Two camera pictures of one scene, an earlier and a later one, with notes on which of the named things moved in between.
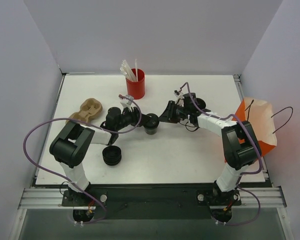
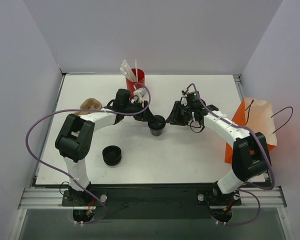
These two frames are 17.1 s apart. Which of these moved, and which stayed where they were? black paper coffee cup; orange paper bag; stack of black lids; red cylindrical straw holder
Moved: black paper coffee cup
Stayed: orange paper bag; red cylindrical straw holder; stack of black lids
